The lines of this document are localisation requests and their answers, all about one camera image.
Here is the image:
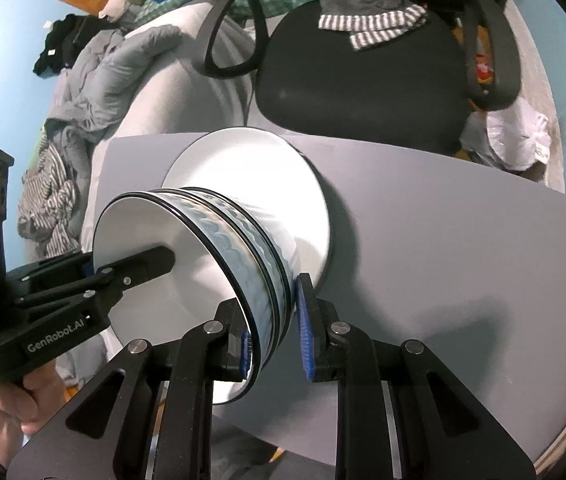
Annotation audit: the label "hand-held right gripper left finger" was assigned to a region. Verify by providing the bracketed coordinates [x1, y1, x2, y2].
[6, 300, 254, 480]

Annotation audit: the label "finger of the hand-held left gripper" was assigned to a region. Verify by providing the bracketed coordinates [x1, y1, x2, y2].
[6, 245, 177, 322]

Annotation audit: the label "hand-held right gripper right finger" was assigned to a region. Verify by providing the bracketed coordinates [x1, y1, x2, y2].
[295, 272, 537, 480]

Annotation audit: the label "white plate with dark rim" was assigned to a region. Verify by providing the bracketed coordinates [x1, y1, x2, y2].
[162, 127, 332, 288]

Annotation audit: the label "person's left hand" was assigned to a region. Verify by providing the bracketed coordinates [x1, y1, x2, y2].
[0, 360, 67, 438]

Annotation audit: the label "striped cloth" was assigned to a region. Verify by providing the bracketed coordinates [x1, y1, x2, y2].
[17, 142, 82, 257]

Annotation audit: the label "grey duvet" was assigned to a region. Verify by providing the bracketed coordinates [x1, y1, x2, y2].
[46, 25, 184, 147]

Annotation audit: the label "black clothes pile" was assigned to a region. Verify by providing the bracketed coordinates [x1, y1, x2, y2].
[33, 14, 125, 75]

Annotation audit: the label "black office chair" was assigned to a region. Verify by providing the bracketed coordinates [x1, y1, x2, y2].
[204, 0, 522, 154]

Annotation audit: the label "white bag on floor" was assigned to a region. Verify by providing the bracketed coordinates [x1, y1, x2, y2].
[463, 100, 552, 172]

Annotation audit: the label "colourful toy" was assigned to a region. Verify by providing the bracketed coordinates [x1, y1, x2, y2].
[473, 52, 497, 86]

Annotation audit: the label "dark grey sweater striped cuffs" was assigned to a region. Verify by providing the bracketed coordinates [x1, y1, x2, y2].
[308, 0, 431, 52]

